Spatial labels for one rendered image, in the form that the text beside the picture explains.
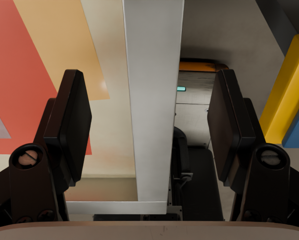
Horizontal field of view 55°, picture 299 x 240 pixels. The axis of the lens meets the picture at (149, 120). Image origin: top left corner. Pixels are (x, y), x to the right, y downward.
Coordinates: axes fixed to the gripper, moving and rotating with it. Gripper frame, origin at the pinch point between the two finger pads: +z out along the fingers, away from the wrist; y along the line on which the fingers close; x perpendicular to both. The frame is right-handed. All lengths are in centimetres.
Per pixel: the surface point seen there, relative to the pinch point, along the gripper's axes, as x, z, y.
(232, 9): -48, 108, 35
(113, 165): -21.5, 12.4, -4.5
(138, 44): -1.6, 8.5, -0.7
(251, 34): -59, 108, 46
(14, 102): -10.6, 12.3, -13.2
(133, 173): -23.5, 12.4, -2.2
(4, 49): -4.4, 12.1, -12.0
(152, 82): -5.0, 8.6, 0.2
